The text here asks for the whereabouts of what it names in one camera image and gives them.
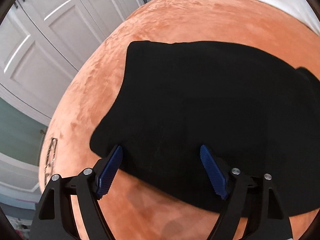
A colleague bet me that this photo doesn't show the black pants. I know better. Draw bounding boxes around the black pants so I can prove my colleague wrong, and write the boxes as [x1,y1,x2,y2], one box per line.
[89,41,319,216]

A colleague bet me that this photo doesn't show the orange bed blanket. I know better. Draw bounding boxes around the orange bed blanket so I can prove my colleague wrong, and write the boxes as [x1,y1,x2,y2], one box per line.
[39,0,319,239]

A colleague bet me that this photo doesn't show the white wardrobe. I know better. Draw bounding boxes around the white wardrobe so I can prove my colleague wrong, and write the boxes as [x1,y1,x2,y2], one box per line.
[1,0,143,125]

